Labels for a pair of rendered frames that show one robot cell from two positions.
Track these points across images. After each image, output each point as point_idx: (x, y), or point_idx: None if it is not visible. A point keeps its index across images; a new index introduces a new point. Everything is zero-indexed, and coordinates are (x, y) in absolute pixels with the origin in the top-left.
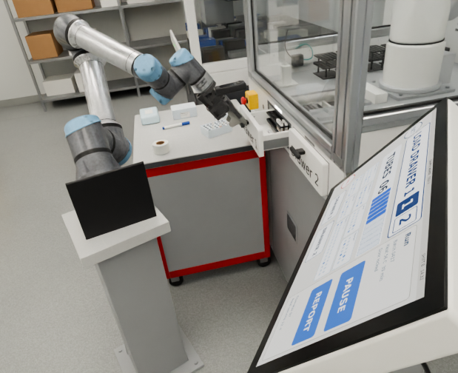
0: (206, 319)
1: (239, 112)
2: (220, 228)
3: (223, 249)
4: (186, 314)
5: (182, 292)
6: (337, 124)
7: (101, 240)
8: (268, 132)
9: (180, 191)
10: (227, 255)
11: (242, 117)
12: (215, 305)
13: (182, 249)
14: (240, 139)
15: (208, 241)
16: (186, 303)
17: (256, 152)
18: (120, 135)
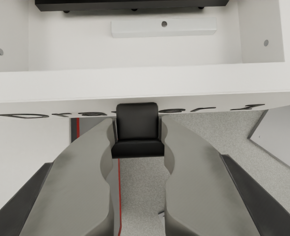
0: (164, 184)
1: (103, 152)
2: (111, 171)
3: (115, 164)
4: (154, 201)
5: (127, 204)
6: None
7: None
8: (130, 33)
9: None
10: (117, 158)
11: (217, 150)
12: (151, 173)
13: (115, 218)
14: (22, 125)
15: (114, 185)
16: (141, 200)
17: (227, 111)
18: None
